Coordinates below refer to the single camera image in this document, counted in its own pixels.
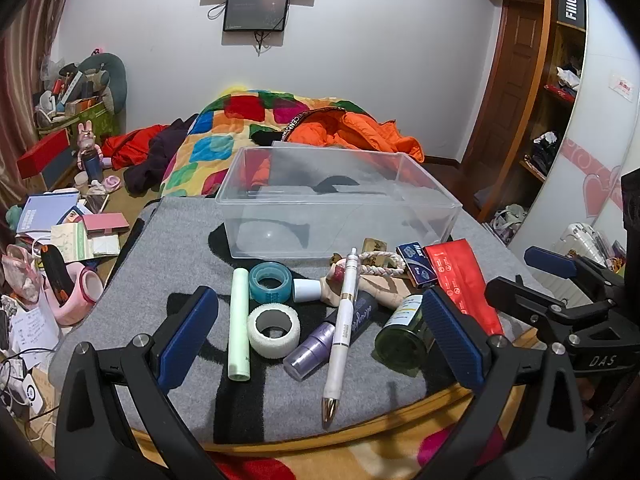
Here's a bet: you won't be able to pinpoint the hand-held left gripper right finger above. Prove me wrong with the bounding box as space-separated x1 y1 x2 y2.
421 285 588 480

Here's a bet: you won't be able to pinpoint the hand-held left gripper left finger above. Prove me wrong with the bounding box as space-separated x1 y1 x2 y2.
54 285 221 480

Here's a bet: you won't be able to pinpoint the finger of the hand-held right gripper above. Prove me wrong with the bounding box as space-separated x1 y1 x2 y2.
484 276 640 348
524 246 631 307

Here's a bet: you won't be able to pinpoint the light green tube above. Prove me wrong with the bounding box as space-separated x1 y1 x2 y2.
227 267 251 381

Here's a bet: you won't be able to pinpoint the dark green bottle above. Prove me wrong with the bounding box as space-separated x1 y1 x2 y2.
374 294 441 376

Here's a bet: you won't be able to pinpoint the red packet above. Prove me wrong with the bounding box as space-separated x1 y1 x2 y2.
422 240 506 338

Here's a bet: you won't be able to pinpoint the white tape roll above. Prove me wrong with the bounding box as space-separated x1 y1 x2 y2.
247 303 301 359

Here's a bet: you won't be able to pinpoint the blue tape roll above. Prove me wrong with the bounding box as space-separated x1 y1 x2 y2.
248 261 295 305

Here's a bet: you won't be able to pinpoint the dark cosmetic tube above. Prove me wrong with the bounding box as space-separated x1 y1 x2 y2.
322 287 383 346

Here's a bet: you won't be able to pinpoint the white pen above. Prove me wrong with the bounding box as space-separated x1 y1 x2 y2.
321 247 360 422

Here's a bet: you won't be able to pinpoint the small purple bottle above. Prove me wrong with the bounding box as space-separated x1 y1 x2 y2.
283 321 337 380

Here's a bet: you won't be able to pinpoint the clear plastic storage box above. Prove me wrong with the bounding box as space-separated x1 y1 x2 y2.
216 146 463 260

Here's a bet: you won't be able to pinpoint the white suitcase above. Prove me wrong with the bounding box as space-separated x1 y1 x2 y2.
555 222 613 266

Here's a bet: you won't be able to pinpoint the light bag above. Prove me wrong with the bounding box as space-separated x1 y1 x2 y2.
490 204 528 241

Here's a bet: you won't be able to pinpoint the small blue box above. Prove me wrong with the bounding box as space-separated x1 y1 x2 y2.
396 242 435 288

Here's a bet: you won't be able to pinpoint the pink round holder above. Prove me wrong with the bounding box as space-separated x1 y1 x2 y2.
44 265 105 326

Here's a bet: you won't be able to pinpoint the wooden shelf unit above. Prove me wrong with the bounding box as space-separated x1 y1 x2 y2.
520 0 588 183

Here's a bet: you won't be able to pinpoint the white heart-print wardrobe door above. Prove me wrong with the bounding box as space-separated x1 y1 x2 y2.
507 0 640 261

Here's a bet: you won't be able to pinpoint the pink notebook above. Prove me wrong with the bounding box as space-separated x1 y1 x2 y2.
82 212 130 233

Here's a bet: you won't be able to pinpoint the green white book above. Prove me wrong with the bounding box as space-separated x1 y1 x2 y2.
50 222 121 263

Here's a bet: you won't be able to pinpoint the black case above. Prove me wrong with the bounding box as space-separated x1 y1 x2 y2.
40 244 76 308

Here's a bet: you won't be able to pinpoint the small pink shoes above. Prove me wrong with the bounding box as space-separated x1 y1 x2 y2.
87 177 123 196

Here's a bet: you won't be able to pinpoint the red yellow patterned sheet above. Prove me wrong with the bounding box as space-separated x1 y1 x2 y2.
125 385 506 480

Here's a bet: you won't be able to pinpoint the dark purple cloth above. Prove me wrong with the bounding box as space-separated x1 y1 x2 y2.
123 117 201 196

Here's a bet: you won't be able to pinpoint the pink bag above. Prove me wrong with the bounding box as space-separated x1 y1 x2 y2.
0 245 43 306

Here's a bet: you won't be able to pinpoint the colourful patchwork quilt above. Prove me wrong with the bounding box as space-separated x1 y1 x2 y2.
159 87 381 198

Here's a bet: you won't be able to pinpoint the blue notebook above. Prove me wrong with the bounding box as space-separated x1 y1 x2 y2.
16 191 81 235

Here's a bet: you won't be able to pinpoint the red cloth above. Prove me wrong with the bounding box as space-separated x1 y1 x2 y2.
102 127 173 171

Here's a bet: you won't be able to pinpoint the pink bunny toy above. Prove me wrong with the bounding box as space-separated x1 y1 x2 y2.
75 121 108 181

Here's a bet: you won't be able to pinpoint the orange jacket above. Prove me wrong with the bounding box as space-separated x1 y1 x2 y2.
245 107 426 191

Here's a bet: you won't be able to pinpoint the green storage bag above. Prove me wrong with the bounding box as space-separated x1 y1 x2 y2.
65 100 123 141

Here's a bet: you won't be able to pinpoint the red box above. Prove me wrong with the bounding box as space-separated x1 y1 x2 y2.
16 129 71 179

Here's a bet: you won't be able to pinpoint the black box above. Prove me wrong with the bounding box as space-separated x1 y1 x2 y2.
556 0 587 26

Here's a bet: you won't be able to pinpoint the grey neck pillow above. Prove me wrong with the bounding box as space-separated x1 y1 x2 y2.
75 52 128 113

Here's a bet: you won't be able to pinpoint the pile of assorted clutter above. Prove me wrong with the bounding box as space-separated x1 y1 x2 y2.
34 62 108 121

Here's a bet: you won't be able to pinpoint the striped curtain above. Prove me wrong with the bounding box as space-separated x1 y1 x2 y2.
0 0 86 211

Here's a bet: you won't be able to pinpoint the braided rope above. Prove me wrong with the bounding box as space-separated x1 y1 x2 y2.
357 251 407 277

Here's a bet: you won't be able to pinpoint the small wall screen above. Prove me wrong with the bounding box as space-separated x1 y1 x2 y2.
223 0 291 33

